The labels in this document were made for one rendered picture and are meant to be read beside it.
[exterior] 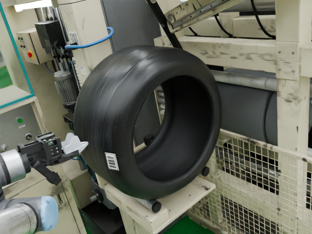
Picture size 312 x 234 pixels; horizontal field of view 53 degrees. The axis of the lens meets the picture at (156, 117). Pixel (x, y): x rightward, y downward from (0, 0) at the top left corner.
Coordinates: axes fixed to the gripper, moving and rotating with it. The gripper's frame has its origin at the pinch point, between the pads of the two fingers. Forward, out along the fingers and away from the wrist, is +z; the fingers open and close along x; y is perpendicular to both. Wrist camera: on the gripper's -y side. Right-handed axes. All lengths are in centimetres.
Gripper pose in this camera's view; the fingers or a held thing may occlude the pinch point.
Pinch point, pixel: (84, 146)
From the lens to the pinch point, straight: 105.7
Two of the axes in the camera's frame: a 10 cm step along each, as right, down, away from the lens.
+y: -0.8, -9.3, -3.5
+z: 7.7, -2.8, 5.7
